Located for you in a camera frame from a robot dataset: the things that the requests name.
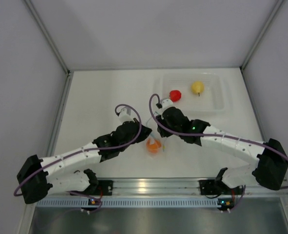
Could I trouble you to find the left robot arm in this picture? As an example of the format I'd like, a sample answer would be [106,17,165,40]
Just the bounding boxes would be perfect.
[14,119,152,204]

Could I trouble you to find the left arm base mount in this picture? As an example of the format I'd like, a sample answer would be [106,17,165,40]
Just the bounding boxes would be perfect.
[92,180,114,196]

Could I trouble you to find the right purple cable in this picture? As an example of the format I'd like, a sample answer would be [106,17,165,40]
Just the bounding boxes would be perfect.
[149,94,288,190]

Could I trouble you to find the red fake apple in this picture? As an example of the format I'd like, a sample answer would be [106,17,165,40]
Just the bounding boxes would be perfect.
[169,90,182,102]

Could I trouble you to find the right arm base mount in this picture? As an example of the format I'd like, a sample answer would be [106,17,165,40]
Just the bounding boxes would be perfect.
[199,179,221,196]

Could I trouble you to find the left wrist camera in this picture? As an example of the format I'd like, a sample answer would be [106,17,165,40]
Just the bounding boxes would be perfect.
[118,107,133,123]

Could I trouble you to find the orange fake fruit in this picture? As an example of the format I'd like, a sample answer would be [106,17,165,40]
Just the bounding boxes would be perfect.
[146,138,162,154]

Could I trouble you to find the purple cable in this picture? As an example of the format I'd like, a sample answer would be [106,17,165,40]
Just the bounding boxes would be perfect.
[13,104,142,197]
[149,94,288,190]

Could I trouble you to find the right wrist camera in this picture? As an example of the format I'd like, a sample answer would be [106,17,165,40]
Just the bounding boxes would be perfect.
[157,98,174,111]

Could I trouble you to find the aluminium mounting rail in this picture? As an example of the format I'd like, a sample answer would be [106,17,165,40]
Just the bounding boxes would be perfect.
[60,177,288,198]

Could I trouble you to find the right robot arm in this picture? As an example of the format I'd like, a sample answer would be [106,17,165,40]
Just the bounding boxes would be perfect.
[156,107,288,191]

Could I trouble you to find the slotted cable duct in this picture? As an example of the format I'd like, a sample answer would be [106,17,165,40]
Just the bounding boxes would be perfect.
[36,197,231,208]

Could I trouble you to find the clear zip top bag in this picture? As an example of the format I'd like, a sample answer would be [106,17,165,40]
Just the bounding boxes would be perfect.
[145,111,168,159]

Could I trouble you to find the yellow fake fruit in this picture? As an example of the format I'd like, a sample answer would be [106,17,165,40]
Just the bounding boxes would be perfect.
[191,81,205,96]

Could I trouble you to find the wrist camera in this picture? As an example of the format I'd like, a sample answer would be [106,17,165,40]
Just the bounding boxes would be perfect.
[118,107,133,123]
[157,98,174,111]

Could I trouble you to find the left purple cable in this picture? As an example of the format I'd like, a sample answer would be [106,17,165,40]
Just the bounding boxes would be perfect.
[13,104,142,197]

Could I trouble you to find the clear plastic basket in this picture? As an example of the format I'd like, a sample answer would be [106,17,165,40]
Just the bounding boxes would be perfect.
[155,73,226,114]

